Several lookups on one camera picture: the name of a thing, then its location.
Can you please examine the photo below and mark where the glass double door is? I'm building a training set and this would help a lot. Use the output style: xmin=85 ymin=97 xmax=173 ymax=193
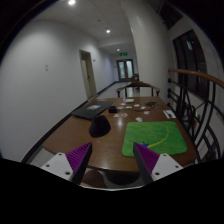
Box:
xmin=117 ymin=59 xmax=134 ymax=81

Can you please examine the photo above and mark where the black computer mouse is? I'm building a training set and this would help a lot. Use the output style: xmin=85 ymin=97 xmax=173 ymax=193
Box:
xmin=89 ymin=115 xmax=111 ymax=138

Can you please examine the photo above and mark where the green mouse pad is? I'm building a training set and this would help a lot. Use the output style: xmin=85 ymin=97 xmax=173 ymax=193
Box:
xmin=122 ymin=121 xmax=187 ymax=157

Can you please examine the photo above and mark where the white side door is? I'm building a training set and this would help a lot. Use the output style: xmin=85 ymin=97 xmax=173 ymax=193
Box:
xmin=80 ymin=50 xmax=97 ymax=99

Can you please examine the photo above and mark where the white card on table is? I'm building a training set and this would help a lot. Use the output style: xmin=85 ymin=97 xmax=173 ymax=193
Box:
xmin=124 ymin=99 xmax=134 ymax=103

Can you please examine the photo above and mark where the black cable bundle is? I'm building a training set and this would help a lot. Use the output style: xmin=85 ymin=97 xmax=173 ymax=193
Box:
xmin=145 ymin=101 xmax=159 ymax=110

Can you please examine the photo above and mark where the wooden stair handrail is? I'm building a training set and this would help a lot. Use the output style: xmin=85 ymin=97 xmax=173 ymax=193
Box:
xmin=168 ymin=69 xmax=224 ymax=89

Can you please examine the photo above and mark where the black closed laptop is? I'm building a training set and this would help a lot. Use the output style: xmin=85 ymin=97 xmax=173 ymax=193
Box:
xmin=72 ymin=101 xmax=113 ymax=120

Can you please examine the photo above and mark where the small black box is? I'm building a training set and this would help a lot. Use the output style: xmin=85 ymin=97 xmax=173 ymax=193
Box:
xmin=108 ymin=106 xmax=117 ymax=113

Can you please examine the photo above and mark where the black metal railing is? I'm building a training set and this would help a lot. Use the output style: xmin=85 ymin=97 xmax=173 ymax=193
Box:
xmin=167 ymin=72 xmax=224 ymax=163

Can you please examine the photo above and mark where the wooden chair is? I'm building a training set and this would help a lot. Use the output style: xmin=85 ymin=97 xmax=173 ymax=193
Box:
xmin=116 ymin=81 xmax=160 ymax=98

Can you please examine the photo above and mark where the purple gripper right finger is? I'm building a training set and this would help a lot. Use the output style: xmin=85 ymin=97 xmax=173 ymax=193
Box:
xmin=132 ymin=141 xmax=184 ymax=185

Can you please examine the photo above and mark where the dark window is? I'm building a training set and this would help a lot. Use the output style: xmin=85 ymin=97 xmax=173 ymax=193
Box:
xmin=173 ymin=30 xmax=209 ymax=98

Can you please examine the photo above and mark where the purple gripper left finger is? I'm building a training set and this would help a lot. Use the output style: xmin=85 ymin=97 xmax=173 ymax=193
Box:
xmin=40 ymin=142 xmax=93 ymax=186

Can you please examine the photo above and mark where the green exit sign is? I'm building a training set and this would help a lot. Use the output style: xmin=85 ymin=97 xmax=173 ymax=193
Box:
xmin=119 ymin=52 xmax=127 ymax=56

